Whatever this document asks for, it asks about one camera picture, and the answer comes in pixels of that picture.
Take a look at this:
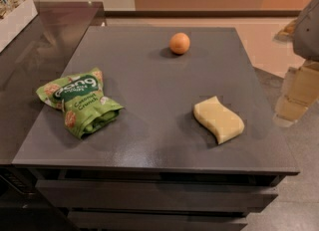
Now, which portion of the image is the yellow sponge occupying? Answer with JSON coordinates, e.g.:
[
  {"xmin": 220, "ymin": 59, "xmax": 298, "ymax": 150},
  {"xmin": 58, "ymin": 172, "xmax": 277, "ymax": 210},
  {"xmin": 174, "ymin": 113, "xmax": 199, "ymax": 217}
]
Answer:
[{"xmin": 193, "ymin": 97, "xmax": 245, "ymax": 144}]

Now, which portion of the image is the orange fruit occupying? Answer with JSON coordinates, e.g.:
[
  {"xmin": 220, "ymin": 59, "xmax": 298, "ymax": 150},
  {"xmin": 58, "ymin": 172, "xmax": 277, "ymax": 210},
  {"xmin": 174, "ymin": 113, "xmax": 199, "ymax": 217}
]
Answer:
[{"xmin": 169, "ymin": 33, "xmax": 190, "ymax": 55}]

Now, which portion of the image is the lower grey drawer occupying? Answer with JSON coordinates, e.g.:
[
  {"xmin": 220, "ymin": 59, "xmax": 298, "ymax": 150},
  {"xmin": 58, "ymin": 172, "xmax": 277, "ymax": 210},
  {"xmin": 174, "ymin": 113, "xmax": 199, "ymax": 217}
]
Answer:
[{"xmin": 68, "ymin": 211, "xmax": 247, "ymax": 231}]

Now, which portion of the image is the white box with snacks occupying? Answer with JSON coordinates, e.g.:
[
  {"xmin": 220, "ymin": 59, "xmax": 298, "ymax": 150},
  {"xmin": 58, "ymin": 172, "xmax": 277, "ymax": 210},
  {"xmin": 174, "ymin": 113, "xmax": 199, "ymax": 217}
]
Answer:
[{"xmin": 0, "ymin": 0, "xmax": 38, "ymax": 53}]

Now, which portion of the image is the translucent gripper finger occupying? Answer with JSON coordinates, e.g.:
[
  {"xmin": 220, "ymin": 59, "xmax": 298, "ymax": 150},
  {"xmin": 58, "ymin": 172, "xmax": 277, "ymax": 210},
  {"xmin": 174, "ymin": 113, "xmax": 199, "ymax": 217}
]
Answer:
[
  {"xmin": 273, "ymin": 96, "xmax": 308, "ymax": 127},
  {"xmin": 288, "ymin": 61, "xmax": 319, "ymax": 106}
]

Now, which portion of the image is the green snack bag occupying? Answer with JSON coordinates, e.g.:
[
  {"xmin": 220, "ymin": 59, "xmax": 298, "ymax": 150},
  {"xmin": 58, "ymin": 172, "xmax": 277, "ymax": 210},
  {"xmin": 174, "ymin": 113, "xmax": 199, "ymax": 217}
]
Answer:
[{"xmin": 36, "ymin": 68, "xmax": 123, "ymax": 139}]

